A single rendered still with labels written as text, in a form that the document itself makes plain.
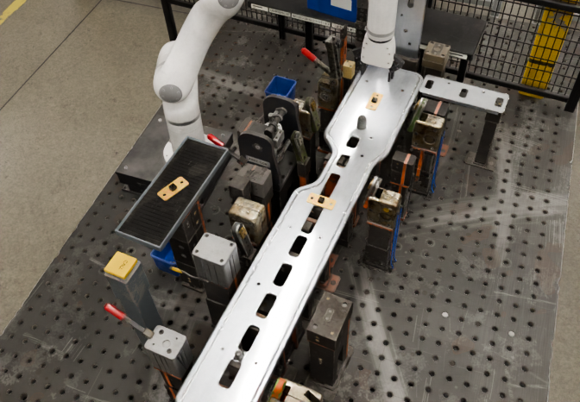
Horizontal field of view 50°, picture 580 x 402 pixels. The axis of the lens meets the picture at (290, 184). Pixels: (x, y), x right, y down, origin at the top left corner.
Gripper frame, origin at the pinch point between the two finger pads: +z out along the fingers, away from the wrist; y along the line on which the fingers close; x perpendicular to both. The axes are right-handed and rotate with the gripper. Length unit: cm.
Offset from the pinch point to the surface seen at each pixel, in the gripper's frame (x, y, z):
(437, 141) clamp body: -8.1, 24.4, 14.2
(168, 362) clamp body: -109, -14, 10
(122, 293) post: -99, -33, 5
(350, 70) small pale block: 6.2, -11.1, 6.9
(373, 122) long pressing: -9.3, 3.0, 12.2
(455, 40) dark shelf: 38.6, 16.8, 9.3
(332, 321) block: -83, 18, 9
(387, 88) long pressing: 8.1, 2.0, 12.2
